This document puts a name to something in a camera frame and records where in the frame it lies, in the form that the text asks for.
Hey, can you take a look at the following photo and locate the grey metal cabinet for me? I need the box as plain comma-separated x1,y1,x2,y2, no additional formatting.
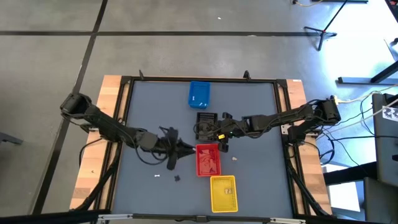
371,92,398,188

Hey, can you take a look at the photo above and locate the black plastic basket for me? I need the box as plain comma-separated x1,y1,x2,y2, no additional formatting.
195,111,218,141

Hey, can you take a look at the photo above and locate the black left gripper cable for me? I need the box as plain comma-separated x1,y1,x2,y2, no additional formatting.
133,146,170,166

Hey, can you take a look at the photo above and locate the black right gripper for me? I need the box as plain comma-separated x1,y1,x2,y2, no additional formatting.
205,113,250,152

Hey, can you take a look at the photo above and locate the black white marker tag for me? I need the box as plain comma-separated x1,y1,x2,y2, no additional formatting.
381,105,398,123

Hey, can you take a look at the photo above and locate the yellow plastic basket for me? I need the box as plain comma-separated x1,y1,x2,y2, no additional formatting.
209,175,239,213

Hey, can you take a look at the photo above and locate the black desk foot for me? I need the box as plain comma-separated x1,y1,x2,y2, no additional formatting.
323,161,377,186
338,60,398,85

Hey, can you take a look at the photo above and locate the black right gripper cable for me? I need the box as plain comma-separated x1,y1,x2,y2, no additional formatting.
193,120,220,141

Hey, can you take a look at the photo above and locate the black floor cable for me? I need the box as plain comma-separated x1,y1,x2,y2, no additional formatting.
328,134,398,141

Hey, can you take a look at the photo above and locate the black left arm base cable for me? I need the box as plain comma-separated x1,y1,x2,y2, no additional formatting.
78,136,105,169

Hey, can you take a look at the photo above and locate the yellow floor cable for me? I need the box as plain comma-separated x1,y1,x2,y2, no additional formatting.
292,0,325,7

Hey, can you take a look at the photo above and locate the grey floor object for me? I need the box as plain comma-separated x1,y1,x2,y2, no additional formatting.
0,131,24,146

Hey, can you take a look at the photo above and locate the black tripod stand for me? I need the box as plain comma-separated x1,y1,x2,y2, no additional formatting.
303,0,349,52

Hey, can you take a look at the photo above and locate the red plastic basket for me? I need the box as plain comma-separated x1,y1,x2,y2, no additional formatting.
195,142,222,177

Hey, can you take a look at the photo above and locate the blue plastic basket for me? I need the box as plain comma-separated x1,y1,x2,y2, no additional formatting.
187,80,211,110

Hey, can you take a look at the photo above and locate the grey box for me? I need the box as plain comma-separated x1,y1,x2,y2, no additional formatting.
363,176,398,223

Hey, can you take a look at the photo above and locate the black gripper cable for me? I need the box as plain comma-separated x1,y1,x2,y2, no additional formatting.
193,120,220,141
133,146,170,166

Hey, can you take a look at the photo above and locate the white cable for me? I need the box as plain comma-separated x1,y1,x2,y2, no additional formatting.
335,83,398,104

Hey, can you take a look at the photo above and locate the aluminium camera mount bar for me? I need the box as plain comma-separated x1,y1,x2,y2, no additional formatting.
98,213,307,224

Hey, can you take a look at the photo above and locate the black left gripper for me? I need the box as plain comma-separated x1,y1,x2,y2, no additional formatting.
156,127,197,171

